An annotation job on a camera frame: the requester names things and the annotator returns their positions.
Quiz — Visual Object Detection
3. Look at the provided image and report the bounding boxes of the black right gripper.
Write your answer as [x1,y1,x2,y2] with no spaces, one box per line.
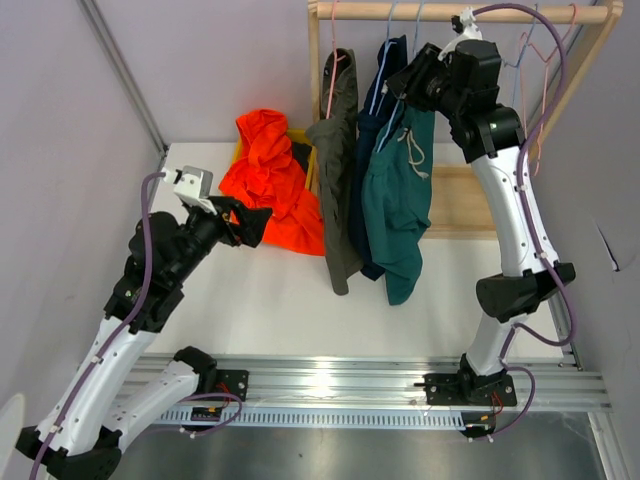
[386,44,466,120]

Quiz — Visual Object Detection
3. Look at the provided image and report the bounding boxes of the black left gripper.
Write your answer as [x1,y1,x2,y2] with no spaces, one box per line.
[168,196,272,285]

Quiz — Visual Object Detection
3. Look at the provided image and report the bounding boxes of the blue hanger with teal shorts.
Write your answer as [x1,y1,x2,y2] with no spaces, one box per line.
[375,0,426,153]

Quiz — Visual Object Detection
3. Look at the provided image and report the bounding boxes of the orange shorts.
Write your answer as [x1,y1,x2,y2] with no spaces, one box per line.
[219,109,325,256]

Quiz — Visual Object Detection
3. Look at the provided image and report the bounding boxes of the teal green shorts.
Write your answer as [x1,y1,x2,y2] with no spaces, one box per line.
[362,102,435,306]

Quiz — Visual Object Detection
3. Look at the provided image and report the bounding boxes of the blue hanger with orange shorts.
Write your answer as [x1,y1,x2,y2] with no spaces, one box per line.
[503,17,537,128]

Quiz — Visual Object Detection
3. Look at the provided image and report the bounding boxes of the pink hanger with black shorts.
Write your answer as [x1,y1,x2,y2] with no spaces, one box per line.
[521,2,579,177]

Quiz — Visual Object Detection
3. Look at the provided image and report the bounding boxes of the navy blue shorts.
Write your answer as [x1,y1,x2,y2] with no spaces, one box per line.
[348,35,408,281]

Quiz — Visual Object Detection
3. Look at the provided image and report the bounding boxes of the black shorts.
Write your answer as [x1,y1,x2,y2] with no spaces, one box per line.
[291,142,312,175]

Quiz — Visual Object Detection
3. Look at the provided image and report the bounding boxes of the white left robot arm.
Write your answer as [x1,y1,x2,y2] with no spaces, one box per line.
[15,196,272,479]

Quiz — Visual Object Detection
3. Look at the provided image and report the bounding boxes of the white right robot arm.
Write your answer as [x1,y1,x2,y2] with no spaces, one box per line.
[387,39,576,406]

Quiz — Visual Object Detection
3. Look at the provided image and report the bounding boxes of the olive green shorts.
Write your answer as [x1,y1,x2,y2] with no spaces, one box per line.
[306,48,363,296]

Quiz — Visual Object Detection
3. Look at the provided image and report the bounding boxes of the yellow plastic tray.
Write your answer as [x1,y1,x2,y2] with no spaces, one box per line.
[234,128,319,194]

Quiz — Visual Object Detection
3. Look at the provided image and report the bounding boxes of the wooden clothes rack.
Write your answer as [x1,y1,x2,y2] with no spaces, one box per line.
[307,1,624,240]

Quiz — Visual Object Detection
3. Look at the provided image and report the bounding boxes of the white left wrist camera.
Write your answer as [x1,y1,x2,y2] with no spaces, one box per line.
[161,166,217,214]

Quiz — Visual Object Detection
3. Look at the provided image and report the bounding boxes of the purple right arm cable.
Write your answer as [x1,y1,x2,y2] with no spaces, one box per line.
[469,3,579,444]

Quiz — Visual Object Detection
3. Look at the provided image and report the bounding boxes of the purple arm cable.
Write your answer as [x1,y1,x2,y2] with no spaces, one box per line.
[469,3,579,444]
[29,172,244,480]

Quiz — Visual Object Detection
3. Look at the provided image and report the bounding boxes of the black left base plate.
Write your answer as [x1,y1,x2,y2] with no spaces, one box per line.
[197,369,250,401]

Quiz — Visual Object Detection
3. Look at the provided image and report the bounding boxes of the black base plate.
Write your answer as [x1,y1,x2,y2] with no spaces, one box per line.
[197,369,250,401]
[414,370,517,407]

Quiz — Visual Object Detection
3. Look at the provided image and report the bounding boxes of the white slotted cable duct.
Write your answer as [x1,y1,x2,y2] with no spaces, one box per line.
[154,405,465,431]

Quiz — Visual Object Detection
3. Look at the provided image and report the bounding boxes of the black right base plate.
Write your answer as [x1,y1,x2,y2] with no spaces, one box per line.
[414,370,517,407]

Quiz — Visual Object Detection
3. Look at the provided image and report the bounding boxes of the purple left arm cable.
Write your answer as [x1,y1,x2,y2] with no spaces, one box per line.
[29,172,244,480]

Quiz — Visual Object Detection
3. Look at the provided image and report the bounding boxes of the aluminium mounting rail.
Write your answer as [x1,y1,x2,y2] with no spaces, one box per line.
[114,322,612,414]

